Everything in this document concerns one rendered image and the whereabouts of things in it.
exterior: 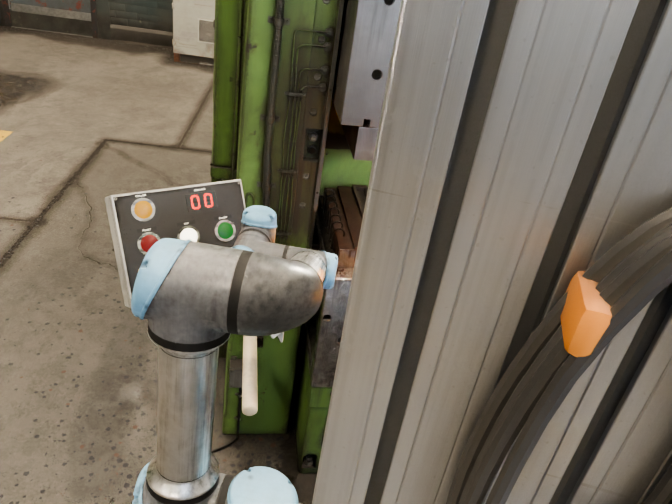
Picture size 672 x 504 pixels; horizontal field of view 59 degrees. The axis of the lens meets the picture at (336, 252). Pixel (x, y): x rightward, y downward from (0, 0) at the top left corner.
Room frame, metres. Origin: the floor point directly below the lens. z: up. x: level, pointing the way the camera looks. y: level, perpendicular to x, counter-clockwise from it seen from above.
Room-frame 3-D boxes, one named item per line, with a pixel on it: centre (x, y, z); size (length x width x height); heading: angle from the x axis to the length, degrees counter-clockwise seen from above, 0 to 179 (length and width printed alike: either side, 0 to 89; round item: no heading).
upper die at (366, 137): (1.75, -0.06, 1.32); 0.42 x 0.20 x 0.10; 12
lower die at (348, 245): (1.75, -0.06, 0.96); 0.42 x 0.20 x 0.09; 12
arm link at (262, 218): (1.11, 0.17, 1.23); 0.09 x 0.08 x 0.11; 179
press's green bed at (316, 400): (1.77, -0.12, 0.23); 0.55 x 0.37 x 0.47; 12
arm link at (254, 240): (1.01, 0.16, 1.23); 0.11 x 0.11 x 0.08; 89
